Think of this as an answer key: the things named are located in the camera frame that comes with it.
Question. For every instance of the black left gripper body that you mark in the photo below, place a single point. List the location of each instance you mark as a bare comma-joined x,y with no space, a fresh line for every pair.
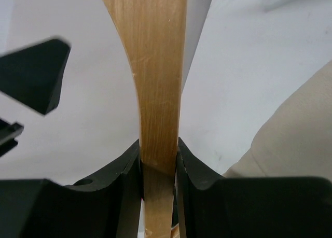
9,133

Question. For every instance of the beige trousers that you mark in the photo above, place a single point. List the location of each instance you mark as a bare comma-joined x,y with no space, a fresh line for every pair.
296,140

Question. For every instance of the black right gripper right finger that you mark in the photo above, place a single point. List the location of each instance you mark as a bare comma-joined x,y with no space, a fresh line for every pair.
200,208

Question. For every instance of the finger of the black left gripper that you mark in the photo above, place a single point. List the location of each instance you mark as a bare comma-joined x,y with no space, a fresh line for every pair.
33,75

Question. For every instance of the wooden clothes hanger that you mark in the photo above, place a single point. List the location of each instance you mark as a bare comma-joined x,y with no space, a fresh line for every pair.
153,35

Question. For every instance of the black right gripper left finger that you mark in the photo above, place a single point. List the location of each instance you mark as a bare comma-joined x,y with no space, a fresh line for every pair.
110,199

